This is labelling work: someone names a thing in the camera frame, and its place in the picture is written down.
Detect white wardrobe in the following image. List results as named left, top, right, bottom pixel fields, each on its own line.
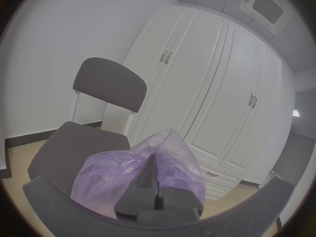
left=122, top=6, right=283, bottom=202

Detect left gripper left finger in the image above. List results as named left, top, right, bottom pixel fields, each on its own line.
left=114, top=155, right=157, bottom=222

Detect white chair grey cushions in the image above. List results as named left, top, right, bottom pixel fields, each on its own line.
left=27, top=57, right=148, bottom=197

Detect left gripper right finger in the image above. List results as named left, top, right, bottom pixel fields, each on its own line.
left=138, top=157, right=204, bottom=222

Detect purple plastic bag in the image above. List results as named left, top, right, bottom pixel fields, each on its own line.
left=70, top=129, right=206, bottom=217

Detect grey curtain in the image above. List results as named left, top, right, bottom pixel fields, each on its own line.
left=273, top=131, right=316, bottom=180

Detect white ceiling air vent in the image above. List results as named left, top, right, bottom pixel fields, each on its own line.
left=238, top=0, right=297, bottom=31

